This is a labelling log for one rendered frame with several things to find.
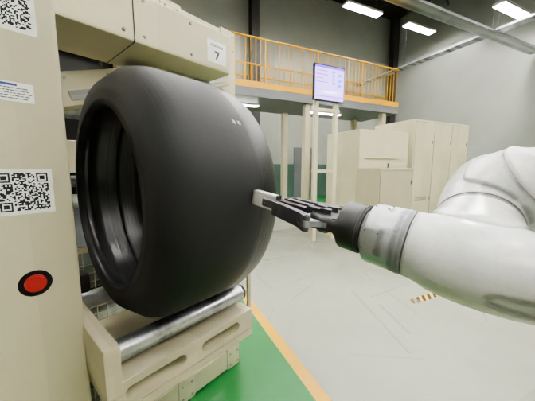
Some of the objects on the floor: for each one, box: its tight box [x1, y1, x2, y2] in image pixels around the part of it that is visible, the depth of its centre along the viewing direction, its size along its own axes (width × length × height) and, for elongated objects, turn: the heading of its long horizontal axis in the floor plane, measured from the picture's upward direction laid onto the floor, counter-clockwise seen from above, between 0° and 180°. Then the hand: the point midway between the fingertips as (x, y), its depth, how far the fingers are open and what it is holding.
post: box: [0, 0, 92, 401], centre depth 47 cm, size 13×13×250 cm
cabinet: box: [355, 168, 414, 209], centre depth 498 cm, size 90×56×125 cm
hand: (267, 200), depth 52 cm, fingers closed
